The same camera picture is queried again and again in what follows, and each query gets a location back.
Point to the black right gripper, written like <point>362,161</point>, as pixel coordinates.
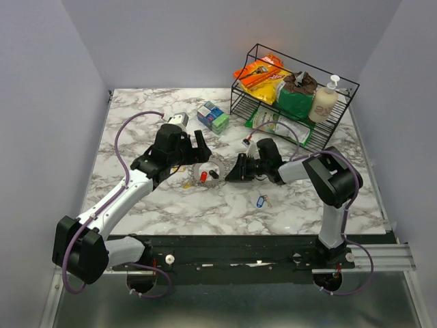
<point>240,171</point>

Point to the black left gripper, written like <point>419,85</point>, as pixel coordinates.
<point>196,155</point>

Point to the metal disc with keyrings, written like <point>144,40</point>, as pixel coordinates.
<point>215,164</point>

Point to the blue tag key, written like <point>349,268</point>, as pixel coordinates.
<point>263,200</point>

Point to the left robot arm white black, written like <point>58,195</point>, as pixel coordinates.
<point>82,246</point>

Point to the black key tag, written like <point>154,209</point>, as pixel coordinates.
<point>214,174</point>

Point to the yellow key tag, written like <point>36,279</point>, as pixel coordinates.
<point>179,169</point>

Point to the red key tag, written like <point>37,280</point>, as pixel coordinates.
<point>203,176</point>

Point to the blue green box stack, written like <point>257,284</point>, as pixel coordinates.
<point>213,117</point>

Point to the green white snack pouch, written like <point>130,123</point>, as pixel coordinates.
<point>279,125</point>

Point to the yellow snack bag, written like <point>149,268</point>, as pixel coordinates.
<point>266,90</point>

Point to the orange razor package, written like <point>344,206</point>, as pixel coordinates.
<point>258,71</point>

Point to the green brown paper bag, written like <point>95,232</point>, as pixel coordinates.
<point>294,94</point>

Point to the cream pump soap bottle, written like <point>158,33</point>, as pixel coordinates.
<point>324,100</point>

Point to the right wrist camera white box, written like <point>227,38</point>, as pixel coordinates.
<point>251,148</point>

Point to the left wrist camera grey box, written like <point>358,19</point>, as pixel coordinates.
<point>179,119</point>

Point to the black wire rack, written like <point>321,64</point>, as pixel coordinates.
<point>242,104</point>

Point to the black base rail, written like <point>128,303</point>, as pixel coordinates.
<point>241,259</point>

